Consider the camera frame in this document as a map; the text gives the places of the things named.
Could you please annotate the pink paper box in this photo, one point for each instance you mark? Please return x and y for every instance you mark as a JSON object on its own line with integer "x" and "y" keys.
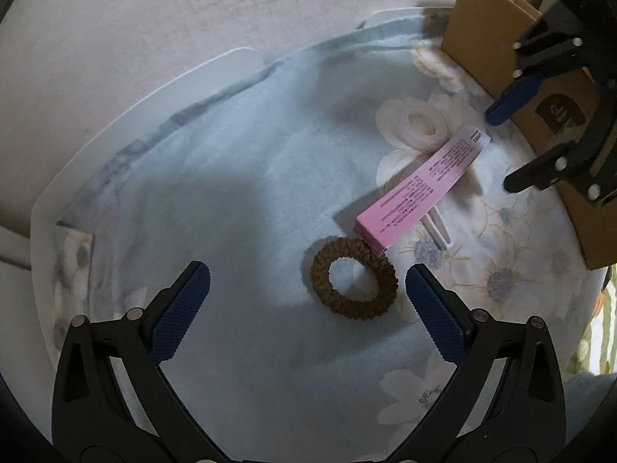
{"x": 424, "y": 188}

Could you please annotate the white tape roll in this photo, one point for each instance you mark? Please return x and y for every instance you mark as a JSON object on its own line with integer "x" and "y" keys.
{"x": 404, "y": 128}

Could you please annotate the brown scrunchie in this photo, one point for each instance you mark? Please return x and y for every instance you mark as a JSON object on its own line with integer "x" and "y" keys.
{"x": 320, "y": 279}

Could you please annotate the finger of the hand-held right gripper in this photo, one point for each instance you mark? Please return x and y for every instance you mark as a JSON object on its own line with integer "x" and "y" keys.
{"x": 535, "y": 176}
{"x": 513, "y": 99}

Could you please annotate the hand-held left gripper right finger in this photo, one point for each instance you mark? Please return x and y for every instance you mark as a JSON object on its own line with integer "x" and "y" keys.
{"x": 434, "y": 316}

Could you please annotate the pale green cloth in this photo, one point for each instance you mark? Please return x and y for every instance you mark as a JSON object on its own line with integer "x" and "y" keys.
{"x": 600, "y": 337}

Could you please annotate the light blue floral blanket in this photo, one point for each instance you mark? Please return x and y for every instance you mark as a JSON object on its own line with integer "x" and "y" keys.
{"x": 217, "y": 178}

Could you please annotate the cardboard box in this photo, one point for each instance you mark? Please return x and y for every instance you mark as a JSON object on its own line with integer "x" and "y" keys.
{"x": 482, "y": 33}

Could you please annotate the small white plastic piece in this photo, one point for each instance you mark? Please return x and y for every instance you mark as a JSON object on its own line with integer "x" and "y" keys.
{"x": 441, "y": 234}

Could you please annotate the white desktop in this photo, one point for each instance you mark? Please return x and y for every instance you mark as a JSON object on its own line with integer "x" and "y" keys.
{"x": 62, "y": 188}

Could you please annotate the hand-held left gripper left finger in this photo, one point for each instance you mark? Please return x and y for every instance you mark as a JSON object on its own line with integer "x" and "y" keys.
{"x": 181, "y": 313}

